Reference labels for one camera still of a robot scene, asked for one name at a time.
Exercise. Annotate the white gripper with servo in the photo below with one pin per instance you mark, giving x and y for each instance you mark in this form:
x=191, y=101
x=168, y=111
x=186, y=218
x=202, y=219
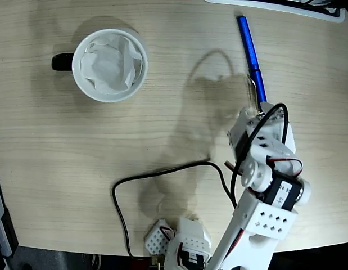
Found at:
x=248, y=121

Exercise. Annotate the blue pen with metal clip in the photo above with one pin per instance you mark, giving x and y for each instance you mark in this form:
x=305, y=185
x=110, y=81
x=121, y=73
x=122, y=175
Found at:
x=251, y=53

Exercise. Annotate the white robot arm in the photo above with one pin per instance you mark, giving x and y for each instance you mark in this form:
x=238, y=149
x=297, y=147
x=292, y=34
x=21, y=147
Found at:
x=261, y=219

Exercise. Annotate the white flat device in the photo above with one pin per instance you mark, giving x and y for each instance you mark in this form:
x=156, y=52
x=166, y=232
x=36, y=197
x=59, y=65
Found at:
x=275, y=7

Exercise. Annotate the crumpled white paper tissue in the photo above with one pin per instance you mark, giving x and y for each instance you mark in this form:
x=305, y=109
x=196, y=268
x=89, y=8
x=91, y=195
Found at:
x=106, y=70

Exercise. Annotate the grey metal frame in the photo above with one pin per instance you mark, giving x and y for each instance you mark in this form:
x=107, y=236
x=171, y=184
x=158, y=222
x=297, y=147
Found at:
x=0, y=225

